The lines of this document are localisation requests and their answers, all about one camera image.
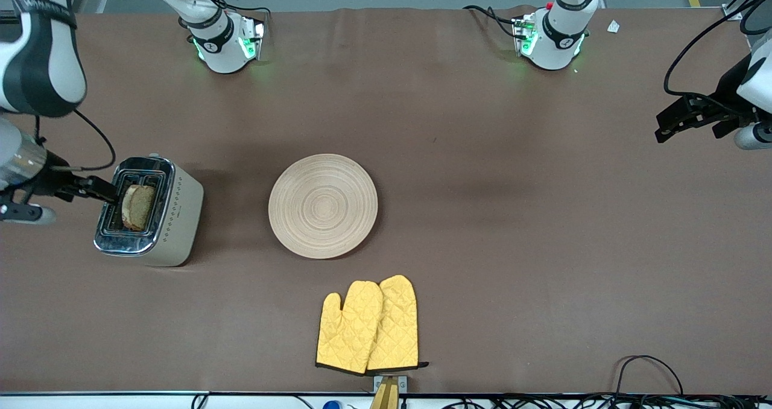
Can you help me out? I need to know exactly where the brown bread toast slice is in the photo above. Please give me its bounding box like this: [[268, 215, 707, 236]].
[[121, 183, 157, 232]]

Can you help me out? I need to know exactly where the round light wooden plate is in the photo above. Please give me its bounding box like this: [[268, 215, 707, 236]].
[[268, 153, 379, 260]]

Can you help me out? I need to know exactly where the silver base connector plate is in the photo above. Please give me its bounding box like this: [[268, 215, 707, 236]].
[[512, 13, 538, 57], [239, 17, 267, 62]]

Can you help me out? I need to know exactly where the beige chrome two-slot toaster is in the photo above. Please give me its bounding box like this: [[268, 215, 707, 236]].
[[93, 153, 205, 268]]

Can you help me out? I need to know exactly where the brown table cover cloth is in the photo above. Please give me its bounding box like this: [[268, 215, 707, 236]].
[[0, 6, 772, 396]]

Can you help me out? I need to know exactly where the yellow quilted oven mitt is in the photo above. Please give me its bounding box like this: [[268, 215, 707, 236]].
[[315, 280, 385, 375], [365, 274, 429, 372]]

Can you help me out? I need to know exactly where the black left arm wrist cable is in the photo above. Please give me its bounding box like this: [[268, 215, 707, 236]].
[[663, 0, 772, 120]]

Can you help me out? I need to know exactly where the black arm wrist cable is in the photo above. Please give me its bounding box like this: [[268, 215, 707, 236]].
[[33, 109, 117, 172], [663, 0, 772, 120]]

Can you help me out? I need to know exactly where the black right arm wrist cable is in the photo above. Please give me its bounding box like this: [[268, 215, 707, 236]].
[[33, 109, 117, 172]]

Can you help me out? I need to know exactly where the black looped cable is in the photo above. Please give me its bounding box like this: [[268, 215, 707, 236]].
[[615, 354, 685, 397]]

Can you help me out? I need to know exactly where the black left arm base cable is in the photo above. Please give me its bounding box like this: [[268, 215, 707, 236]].
[[463, 4, 521, 40]]

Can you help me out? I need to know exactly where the black arm base cable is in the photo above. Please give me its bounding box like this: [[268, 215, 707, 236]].
[[214, 0, 272, 21], [463, 4, 521, 40]]

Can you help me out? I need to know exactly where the black right arm base cable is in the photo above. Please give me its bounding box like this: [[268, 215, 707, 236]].
[[214, 0, 272, 21]]

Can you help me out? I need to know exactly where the black cable bundle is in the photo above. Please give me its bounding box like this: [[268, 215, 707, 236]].
[[445, 393, 772, 409]]

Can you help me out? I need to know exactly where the silver metal mounting bracket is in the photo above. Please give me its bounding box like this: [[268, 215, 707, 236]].
[[373, 374, 408, 394]]

